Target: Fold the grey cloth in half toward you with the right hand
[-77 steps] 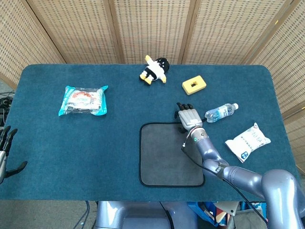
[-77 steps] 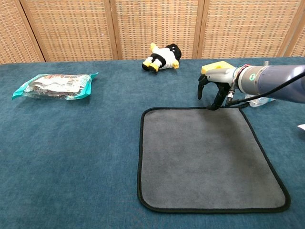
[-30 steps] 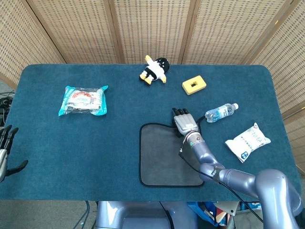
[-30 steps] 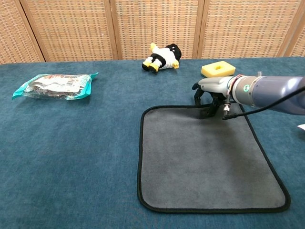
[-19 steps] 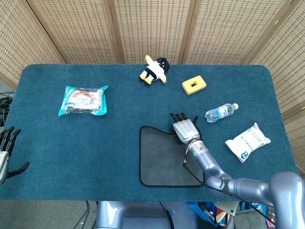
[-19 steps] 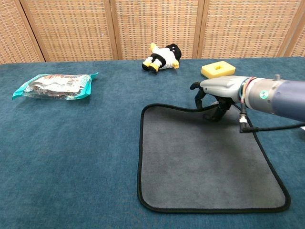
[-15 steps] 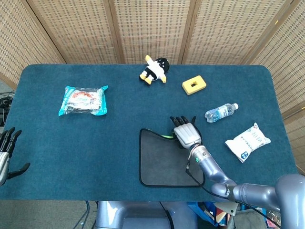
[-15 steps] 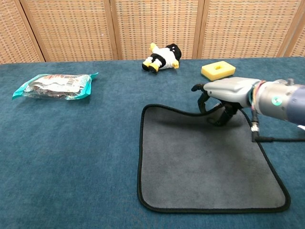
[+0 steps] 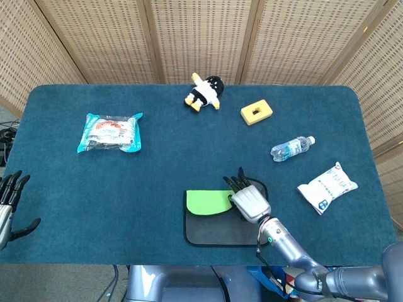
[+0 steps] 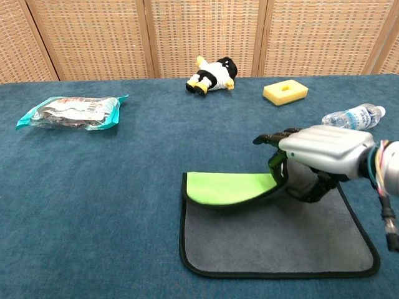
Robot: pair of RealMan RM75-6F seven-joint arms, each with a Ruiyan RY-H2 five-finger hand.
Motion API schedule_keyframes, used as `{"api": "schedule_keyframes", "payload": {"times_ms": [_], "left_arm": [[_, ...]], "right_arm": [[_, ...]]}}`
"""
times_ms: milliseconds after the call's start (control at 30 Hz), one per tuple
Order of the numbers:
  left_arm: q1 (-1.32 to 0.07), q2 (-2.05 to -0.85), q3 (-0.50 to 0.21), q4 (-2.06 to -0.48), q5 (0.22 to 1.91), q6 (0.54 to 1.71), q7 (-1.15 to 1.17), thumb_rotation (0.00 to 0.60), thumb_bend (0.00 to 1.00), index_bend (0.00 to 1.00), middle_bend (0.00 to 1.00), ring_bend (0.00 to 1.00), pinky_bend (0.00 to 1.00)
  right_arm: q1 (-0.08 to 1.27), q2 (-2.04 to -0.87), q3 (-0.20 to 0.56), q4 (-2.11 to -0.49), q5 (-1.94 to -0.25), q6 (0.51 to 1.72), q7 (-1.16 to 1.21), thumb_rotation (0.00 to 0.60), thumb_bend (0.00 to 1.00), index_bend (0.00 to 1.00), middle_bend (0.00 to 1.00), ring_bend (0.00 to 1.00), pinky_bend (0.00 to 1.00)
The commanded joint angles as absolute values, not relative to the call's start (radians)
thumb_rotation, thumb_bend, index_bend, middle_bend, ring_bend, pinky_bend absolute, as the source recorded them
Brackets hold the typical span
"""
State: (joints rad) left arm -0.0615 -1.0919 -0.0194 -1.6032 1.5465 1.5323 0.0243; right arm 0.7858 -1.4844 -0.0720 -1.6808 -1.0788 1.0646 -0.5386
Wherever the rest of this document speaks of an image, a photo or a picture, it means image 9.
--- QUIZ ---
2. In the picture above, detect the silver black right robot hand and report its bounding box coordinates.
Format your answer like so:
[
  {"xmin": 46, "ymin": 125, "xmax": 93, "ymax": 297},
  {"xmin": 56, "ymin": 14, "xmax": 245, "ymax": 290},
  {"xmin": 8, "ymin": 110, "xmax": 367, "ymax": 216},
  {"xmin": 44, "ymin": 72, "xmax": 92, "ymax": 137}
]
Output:
[{"xmin": 222, "ymin": 167, "xmax": 273, "ymax": 225}]

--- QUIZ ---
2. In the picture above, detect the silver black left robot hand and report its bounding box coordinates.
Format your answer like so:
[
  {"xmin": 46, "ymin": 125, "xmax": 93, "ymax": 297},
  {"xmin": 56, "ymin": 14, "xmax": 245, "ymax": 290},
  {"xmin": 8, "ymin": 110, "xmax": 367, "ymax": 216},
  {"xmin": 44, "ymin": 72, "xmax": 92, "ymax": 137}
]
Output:
[{"xmin": 0, "ymin": 170, "xmax": 42, "ymax": 251}]

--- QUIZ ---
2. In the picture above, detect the grey and green cloth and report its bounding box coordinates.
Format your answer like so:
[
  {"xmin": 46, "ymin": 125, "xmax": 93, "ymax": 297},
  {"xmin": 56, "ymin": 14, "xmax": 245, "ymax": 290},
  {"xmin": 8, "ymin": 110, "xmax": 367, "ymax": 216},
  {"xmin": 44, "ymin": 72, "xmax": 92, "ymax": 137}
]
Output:
[{"xmin": 183, "ymin": 177, "xmax": 270, "ymax": 248}]

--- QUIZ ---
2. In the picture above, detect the clear plastic water bottle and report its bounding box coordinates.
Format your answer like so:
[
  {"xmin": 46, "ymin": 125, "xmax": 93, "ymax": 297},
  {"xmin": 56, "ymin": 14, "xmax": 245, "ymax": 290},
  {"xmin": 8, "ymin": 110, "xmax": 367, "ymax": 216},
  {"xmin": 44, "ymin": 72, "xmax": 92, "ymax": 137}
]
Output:
[{"xmin": 270, "ymin": 135, "xmax": 317, "ymax": 163}]

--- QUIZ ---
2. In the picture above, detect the blue box with books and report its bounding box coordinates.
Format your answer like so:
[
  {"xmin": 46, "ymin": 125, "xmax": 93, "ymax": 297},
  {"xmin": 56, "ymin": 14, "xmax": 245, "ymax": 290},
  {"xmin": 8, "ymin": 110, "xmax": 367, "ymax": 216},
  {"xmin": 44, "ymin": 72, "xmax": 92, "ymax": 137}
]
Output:
[{"xmin": 246, "ymin": 266, "xmax": 300, "ymax": 300}]

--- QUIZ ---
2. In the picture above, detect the white soft packet blue print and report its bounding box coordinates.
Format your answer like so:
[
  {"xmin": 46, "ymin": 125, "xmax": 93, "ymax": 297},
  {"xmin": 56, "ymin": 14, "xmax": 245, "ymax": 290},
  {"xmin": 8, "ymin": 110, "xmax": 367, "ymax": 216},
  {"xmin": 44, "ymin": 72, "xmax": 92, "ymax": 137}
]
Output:
[{"xmin": 297, "ymin": 161, "xmax": 359, "ymax": 216}]

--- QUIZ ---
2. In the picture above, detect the yellow sponge with hole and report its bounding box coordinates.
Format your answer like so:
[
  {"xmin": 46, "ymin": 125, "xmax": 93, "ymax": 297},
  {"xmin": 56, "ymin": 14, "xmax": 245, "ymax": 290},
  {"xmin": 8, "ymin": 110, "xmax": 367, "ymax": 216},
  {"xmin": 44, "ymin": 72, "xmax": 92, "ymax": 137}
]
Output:
[{"xmin": 240, "ymin": 98, "xmax": 274, "ymax": 126}]

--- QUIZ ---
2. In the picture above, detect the teal blue table cloth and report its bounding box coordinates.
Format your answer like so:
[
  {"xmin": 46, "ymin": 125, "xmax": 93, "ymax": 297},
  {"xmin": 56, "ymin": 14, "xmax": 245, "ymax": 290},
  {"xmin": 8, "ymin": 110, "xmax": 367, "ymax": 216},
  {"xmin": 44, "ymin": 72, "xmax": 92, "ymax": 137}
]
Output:
[{"xmin": 0, "ymin": 84, "xmax": 399, "ymax": 266}]

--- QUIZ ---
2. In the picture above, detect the grey robot torso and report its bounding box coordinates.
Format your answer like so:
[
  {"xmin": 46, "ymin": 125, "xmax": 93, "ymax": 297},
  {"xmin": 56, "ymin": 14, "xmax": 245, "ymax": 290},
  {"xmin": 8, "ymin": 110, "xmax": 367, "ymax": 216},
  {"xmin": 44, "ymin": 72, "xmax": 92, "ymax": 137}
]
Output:
[{"xmin": 125, "ymin": 264, "xmax": 263, "ymax": 302}]

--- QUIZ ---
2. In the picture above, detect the black white penguin plush toy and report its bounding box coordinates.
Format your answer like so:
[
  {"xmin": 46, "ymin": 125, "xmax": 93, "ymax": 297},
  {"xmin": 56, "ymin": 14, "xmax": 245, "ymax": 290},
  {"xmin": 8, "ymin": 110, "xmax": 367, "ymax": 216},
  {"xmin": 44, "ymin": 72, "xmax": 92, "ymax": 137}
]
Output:
[{"xmin": 183, "ymin": 72, "xmax": 225, "ymax": 113}]

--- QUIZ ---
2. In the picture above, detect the teal plastic snack bag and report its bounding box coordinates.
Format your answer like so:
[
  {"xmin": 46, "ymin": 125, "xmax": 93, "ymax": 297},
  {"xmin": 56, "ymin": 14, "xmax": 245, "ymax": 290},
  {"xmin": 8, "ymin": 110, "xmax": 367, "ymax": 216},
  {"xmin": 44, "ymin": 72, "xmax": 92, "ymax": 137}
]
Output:
[{"xmin": 77, "ymin": 112, "xmax": 144, "ymax": 155}]

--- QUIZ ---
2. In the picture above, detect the black cables and power strip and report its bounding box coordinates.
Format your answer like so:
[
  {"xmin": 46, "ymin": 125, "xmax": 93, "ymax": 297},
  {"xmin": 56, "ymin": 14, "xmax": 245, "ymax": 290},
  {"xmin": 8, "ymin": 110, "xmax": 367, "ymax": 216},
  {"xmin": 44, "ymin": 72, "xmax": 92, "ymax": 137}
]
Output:
[{"xmin": 0, "ymin": 121, "xmax": 20, "ymax": 167}]

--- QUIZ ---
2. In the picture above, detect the black cable along right arm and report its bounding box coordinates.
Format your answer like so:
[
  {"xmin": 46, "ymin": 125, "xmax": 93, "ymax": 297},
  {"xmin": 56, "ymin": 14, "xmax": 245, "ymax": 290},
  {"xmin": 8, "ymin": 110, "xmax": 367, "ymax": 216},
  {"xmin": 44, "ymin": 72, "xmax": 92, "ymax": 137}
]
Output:
[{"xmin": 255, "ymin": 240, "xmax": 319, "ymax": 298}]

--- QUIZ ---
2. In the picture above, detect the wicker folding screen wooden frame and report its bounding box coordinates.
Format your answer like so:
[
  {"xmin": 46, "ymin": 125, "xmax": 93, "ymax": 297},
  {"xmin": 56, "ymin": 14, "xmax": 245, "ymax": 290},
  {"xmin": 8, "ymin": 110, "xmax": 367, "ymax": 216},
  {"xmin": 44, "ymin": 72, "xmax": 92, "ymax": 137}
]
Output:
[{"xmin": 0, "ymin": 0, "xmax": 403, "ymax": 223}]

